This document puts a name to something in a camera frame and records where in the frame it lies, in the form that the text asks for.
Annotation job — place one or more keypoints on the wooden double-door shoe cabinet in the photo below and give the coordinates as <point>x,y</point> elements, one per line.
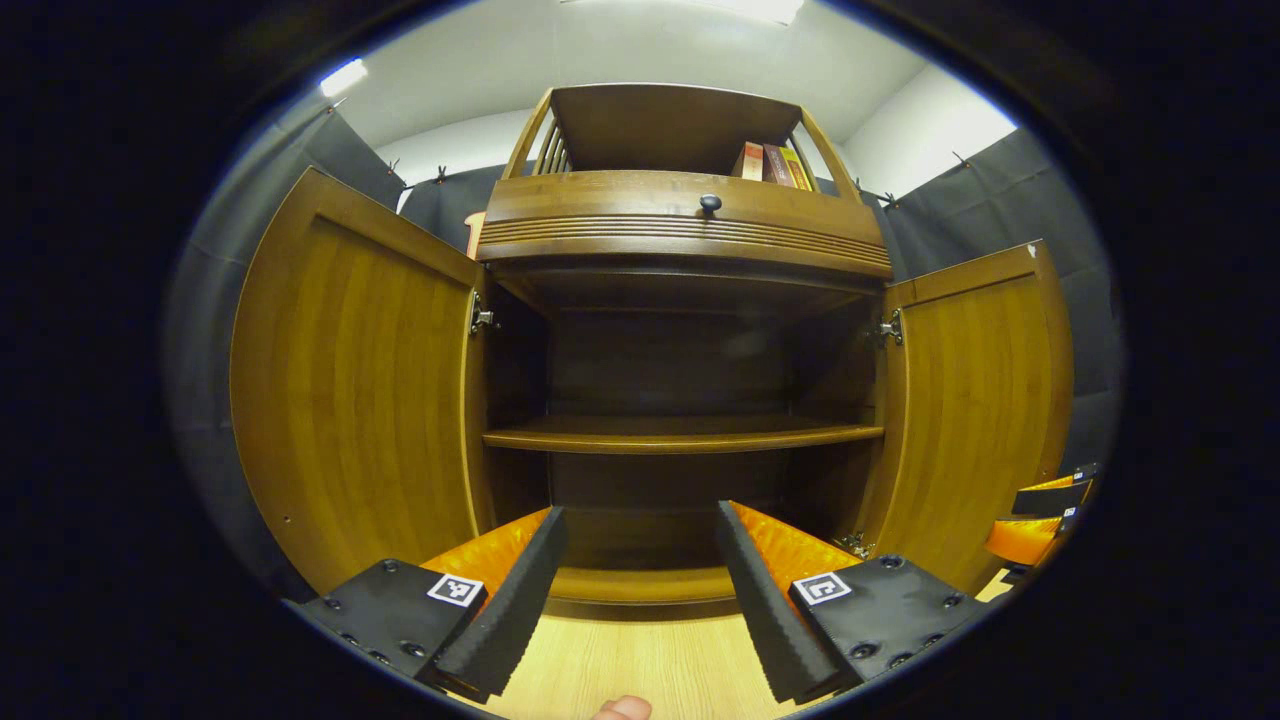
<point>650,130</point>

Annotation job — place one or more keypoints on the wooden inner cabinet shelf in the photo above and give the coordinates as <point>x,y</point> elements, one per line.
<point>680,435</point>

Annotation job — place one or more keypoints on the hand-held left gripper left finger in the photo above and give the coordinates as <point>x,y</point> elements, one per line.
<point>520,600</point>

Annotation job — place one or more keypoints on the wooden cabinet door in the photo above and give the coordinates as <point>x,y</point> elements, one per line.
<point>360,380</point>
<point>970,400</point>

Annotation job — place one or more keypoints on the black round drawer knob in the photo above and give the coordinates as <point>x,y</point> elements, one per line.
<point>710,203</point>

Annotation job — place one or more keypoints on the yellow book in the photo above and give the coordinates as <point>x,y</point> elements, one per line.
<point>798,170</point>

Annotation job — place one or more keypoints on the metal door hinge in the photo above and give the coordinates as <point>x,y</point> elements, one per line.
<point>855,545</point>
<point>482,317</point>
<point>890,328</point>

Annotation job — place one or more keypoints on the black backdrop cloth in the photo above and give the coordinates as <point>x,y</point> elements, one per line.
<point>1010,200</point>

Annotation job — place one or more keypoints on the ceiling light panel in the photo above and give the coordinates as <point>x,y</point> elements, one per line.
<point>344,77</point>

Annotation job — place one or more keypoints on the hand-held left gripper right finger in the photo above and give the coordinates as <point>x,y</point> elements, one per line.
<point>760,600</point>

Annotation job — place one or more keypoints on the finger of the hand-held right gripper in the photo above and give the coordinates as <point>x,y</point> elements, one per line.
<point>1025,540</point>
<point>1050,498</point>

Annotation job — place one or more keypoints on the dark brown book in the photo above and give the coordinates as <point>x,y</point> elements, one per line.
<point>777,165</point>

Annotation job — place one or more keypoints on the wooden grooved cabinet drawer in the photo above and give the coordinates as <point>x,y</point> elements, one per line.
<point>600,215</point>

